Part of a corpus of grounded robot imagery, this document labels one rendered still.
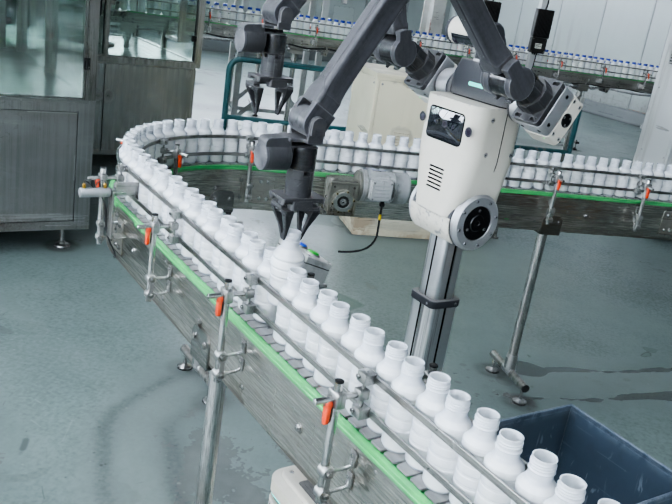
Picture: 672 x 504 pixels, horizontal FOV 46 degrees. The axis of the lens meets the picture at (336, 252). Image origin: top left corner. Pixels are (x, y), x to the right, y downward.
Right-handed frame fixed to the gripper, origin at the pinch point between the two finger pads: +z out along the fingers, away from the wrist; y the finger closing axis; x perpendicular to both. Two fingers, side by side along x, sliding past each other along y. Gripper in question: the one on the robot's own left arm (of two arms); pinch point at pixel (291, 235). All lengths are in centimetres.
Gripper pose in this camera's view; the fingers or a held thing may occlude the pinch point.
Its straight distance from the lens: 169.4
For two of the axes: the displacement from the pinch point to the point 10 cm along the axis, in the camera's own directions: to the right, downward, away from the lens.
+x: -5.2, -3.6, 7.8
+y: 8.4, -0.5, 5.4
